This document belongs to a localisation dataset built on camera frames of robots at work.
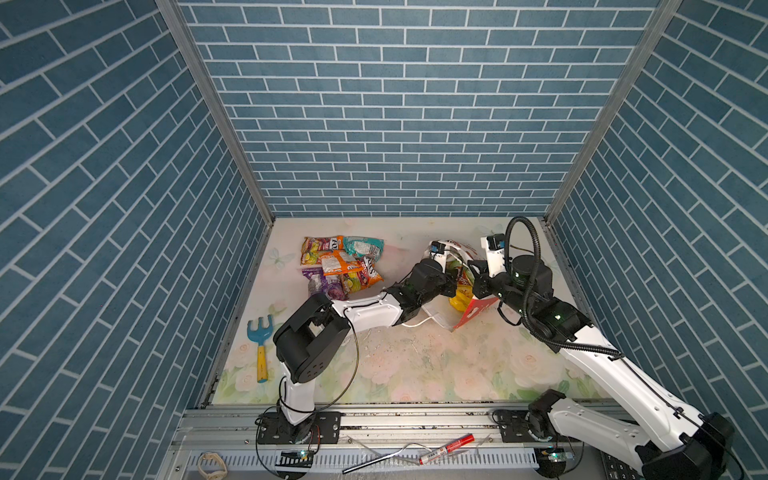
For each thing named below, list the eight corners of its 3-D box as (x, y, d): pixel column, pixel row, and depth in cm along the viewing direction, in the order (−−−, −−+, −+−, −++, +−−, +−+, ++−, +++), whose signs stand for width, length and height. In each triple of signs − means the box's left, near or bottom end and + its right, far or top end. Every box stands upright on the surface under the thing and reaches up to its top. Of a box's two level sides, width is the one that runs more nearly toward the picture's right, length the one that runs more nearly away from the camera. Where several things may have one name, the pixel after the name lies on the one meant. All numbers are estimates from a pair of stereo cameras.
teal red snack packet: (344, 263, 108) (341, 252, 104) (346, 244, 114) (344, 233, 109) (383, 263, 108) (383, 253, 104) (384, 244, 114) (384, 233, 110)
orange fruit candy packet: (347, 296, 98) (346, 291, 96) (337, 272, 104) (335, 267, 102) (382, 281, 102) (382, 276, 99) (370, 259, 108) (369, 254, 105)
